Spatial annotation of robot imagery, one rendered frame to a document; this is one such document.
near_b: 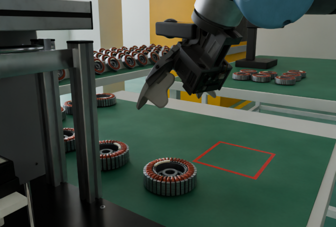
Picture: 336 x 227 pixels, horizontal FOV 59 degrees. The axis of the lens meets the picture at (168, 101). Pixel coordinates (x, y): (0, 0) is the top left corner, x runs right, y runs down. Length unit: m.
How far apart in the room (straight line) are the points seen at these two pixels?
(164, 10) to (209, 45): 3.64
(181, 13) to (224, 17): 3.51
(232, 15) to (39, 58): 0.28
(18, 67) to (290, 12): 0.34
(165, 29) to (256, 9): 0.26
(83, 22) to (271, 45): 5.00
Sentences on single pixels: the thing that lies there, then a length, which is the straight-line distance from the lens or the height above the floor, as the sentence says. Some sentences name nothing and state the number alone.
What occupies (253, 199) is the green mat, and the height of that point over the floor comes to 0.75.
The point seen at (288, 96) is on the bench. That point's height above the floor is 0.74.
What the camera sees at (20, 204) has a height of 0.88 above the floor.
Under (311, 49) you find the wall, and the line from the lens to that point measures 5.29.
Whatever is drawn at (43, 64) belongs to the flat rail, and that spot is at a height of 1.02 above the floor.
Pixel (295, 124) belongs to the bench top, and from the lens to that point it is 1.11.
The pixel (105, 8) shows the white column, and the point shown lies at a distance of 4.27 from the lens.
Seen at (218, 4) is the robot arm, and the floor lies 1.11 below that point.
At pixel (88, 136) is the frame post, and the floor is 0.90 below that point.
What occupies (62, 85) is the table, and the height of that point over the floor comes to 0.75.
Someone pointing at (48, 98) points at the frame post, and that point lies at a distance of 0.59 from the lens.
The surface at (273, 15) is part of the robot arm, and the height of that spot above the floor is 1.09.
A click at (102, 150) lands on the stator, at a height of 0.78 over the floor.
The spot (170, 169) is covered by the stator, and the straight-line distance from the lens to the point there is 0.66.
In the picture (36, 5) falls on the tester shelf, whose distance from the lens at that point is 0.47.
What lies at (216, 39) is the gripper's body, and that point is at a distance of 0.46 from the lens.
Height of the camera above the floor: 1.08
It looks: 14 degrees down
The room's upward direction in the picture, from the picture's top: straight up
